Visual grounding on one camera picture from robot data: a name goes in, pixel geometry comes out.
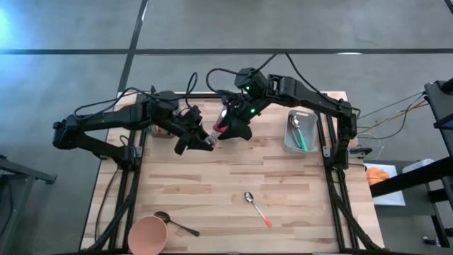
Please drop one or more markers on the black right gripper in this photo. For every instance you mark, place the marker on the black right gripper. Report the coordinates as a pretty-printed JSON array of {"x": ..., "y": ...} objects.
[{"x": 247, "y": 106}]

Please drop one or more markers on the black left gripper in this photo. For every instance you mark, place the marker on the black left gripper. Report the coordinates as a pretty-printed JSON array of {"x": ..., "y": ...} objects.
[{"x": 177, "y": 122}]

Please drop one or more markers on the red-lidded spice container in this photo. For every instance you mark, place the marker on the red-lidded spice container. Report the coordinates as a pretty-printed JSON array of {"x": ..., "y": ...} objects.
[{"x": 220, "y": 127}]

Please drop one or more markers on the black spoon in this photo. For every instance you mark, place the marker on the black spoon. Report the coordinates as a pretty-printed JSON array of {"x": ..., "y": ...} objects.
[{"x": 162, "y": 216}]

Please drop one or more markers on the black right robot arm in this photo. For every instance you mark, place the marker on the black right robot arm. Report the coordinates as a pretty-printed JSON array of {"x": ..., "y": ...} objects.
[{"x": 311, "y": 99}]

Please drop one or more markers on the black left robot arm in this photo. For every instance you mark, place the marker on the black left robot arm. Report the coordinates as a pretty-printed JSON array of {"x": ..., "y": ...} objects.
[{"x": 106, "y": 120}]

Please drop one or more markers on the white bin holding spices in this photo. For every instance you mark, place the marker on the white bin holding spices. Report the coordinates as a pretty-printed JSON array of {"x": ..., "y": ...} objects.
[{"x": 235, "y": 139}]

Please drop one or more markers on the white bin holding utensils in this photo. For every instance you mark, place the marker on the white bin holding utensils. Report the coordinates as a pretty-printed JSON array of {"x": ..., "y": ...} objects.
[{"x": 308, "y": 120}]

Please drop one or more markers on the peach bowl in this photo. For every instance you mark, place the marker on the peach bowl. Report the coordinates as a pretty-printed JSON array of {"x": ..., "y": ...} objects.
[{"x": 147, "y": 236}]

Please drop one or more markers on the orange object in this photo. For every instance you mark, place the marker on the orange object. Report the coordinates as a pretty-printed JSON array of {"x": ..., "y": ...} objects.
[{"x": 377, "y": 176}]

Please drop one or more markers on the white sheet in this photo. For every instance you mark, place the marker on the white sheet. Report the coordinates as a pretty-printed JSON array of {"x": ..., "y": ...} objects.
[{"x": 389, "y": 195}]

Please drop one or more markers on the black stand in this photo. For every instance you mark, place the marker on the black stand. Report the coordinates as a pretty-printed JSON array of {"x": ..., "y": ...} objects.
[{"x": 21, "y": 173}]

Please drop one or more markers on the white box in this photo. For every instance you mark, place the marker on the white box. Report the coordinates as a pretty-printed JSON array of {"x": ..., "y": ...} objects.
[{"x": 417, "y": 164}]

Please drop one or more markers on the black cart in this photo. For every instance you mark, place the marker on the black cart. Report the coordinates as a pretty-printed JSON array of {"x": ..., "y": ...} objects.
[{"x": 439, "y": 106}]

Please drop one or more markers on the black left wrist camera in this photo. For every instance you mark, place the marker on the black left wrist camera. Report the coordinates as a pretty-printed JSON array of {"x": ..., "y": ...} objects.
[{"x": 193, "y": 115}]

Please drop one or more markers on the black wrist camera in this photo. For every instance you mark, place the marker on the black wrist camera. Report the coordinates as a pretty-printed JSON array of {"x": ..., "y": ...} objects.
[
  {"x": 252, "y": 110},
  {"x": 193, "y": 115}
]

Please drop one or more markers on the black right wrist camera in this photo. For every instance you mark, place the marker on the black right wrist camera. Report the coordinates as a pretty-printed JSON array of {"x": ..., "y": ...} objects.
[{"x": 252, "y": 110}]

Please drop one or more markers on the black aluminium rig frame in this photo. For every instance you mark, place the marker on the black aluminium rig frame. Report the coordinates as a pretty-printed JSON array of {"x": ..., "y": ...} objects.
[{"x": 332, "y": 184}]

